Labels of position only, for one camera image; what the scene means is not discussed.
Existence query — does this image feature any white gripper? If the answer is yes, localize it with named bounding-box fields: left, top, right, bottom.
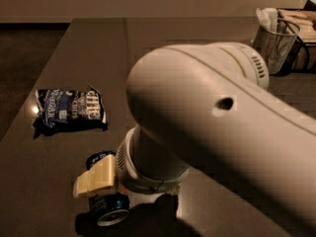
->
left=73, top=125, right=189, bottom=198

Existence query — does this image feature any blue pepsi can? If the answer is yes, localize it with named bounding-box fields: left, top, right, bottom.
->
left=85, top=150, right=131, bottom=228

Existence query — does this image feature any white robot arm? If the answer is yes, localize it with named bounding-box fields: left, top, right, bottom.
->
left=73, top=42, right=316, bottom=237

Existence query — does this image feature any blue chips bag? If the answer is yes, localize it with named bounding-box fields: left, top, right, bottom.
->
left=33, top=88, right=108, bottom=138

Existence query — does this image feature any white crumpled napkin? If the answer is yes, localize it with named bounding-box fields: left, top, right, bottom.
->
left=256, top=8, right=278, bottom=33

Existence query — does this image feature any wooden tray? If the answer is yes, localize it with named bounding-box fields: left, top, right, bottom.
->
left=278, top=0, right=316, bottom=74

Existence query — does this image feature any wire mesh cup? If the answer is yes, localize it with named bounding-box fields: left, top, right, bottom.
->
left=253, top=18, right=301, bottom=75

